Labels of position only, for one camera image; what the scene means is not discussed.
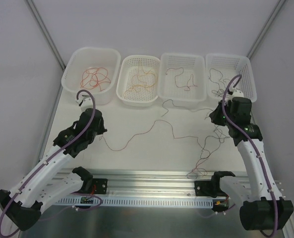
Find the dark red wire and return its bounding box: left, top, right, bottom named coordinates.
left=165, top=67, right=198, bottom=92

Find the orange wire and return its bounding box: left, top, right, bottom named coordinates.
left=123, top=71, right=157, bottom=99
left=133, top=63, right=160, bottom=87

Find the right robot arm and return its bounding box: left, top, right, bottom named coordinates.
left=209, top=97, right=294, bottom=233

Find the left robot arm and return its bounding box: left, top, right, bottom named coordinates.
left=0, top=108, right=107, bottom=231

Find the white slotted basket right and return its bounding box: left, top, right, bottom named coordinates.
left=205, top=53, right=257, bottom=103

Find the white slotted basket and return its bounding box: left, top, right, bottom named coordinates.
left=157, top=53, right=207, bottom=109
left=205, top=53, right=257, bottom=103

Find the white slotted basket middle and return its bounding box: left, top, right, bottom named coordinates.
left=157, top=53, right=207, bottom=109

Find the white solid plastic tub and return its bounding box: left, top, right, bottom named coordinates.
left=61, top=47, right=121, bottom=105

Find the white round-hole basket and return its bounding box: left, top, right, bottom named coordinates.
left=116, top=55, right=160, bottom=107

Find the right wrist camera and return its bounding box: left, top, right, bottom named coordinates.
left=228, top=87, right=244, bottom=100

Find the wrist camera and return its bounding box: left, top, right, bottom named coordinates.
left=76, top=97, right=93, bottom=111
left=228, top=87, right=244, bottom=100

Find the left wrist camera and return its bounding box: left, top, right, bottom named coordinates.
left=76, top=97, right=93, bottom=111

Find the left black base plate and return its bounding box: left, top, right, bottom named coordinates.
left=89, top=178, right=108, bottom=194

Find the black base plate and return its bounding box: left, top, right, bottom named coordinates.
left=194, top=180, right=227, bottom=198
left=89, top=178, right=108, bottom=194

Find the white slotted cable duct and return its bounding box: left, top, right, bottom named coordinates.
left=56, top=196, right=213, bottom=209

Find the red wire in tub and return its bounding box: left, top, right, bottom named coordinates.
left=80, top=69, right=100, bottom=90

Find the aluminium mounting rail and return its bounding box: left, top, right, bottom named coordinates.
left=88, top=169, right=213, bottom=198

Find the right frame post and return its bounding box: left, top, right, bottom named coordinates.
left=246, top=0, right=289, bottom=60

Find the frame post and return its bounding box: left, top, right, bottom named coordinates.
left=24, top=0, right=66, bottom=70
left=246, top=0, right=289, bottom=60

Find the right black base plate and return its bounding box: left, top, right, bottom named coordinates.
left=194, top=180, right=227, bottom=198

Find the left frame post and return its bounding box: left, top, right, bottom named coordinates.
left=24, top=0, right=66, bottom=70

